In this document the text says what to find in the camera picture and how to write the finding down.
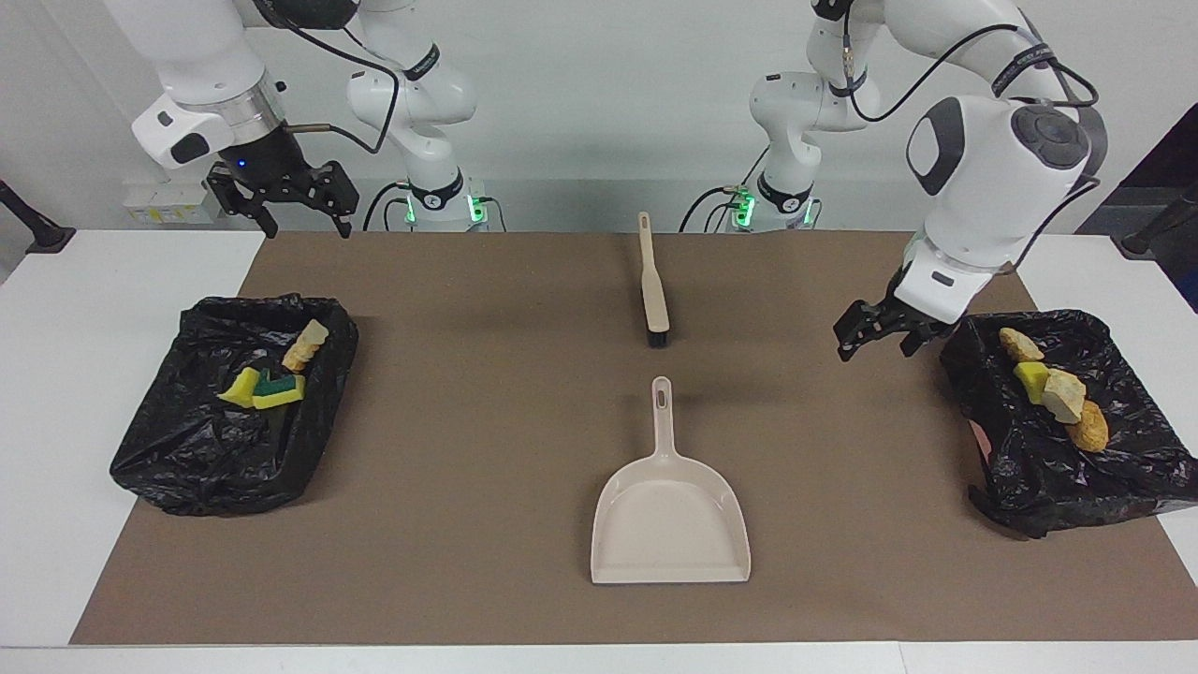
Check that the striped bread piece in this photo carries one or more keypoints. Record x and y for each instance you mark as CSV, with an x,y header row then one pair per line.
x,y
1020,346
304,346

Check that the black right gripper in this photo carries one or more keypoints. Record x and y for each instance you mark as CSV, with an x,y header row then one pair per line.
x,y
281,178

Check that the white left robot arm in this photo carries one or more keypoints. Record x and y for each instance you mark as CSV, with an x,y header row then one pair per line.
x,y
992,168

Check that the dark furniture panel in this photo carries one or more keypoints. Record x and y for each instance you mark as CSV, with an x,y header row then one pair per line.
x,y
1170,159

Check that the black camera stand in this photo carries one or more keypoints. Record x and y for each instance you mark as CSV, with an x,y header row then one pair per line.
x,y
1156,234
42,234

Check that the brown table mat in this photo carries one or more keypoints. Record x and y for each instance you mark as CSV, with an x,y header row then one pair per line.
x,y
468,515

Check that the pale bread piece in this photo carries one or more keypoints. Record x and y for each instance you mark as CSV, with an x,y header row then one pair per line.
x,y
1064,395

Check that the yellow sponge piece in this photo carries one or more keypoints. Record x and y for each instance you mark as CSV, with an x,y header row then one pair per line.
x,y
239,388
1031,382
279,393

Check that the brown bread roll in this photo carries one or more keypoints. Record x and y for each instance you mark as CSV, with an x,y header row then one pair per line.
x,y
1089,429

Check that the black bag lined pink bin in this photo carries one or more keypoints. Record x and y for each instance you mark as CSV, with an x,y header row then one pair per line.
x,y
1076,477

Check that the white power strip box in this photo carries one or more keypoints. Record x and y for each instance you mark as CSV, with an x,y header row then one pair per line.
x,y
154,208

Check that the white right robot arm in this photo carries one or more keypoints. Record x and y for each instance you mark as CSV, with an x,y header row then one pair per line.
x,y
206,56

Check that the beige hand brush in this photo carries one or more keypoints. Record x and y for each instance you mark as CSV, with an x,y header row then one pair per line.
x,y
653,300

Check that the beige plastic dustpan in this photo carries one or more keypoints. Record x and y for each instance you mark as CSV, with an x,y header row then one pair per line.
x,y
669,524

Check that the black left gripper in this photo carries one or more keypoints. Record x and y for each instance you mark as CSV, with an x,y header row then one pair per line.
x,y
889,314

